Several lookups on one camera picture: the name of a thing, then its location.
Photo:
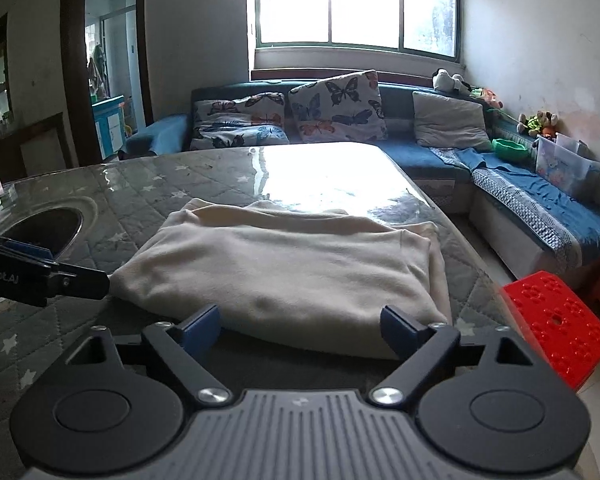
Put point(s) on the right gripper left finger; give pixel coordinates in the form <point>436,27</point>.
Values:
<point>199,332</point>

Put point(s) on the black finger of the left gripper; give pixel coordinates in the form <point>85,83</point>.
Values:
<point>29,274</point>

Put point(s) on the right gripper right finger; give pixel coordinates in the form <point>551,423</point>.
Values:
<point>403,334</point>

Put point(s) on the cream knit sweater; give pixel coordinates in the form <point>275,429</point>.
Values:
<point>309,281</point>

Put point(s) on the round black induction cooker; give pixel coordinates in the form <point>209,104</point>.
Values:
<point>54,229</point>

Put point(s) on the dark wooden side table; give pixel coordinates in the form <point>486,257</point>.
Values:
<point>40,148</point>

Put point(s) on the blue white cabinet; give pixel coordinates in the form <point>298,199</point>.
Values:
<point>109,124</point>

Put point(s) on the blue corner sofa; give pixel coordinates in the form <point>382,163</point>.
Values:
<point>528,222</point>

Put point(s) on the green plastic basin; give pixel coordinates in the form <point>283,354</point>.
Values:
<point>508,150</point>

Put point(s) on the white grey cushion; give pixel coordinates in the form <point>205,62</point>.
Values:
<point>442,122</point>

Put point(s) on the small butterfly cushion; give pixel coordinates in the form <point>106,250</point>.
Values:
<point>257,120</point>

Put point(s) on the large butterfly cushion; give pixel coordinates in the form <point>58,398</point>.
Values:
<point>345,108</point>

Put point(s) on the clear plastic storage box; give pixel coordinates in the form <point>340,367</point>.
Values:
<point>566,168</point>

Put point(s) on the orange green plush toy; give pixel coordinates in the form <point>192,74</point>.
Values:
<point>488,96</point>

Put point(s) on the colourful plush toys pile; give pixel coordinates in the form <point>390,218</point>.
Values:
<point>543,123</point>

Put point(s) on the panda plush toy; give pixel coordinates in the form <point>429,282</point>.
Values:
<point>443,81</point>

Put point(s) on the green framed window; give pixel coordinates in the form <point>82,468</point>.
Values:
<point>428,27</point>

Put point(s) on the dark wooden door frame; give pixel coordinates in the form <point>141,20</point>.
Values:
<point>104,54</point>

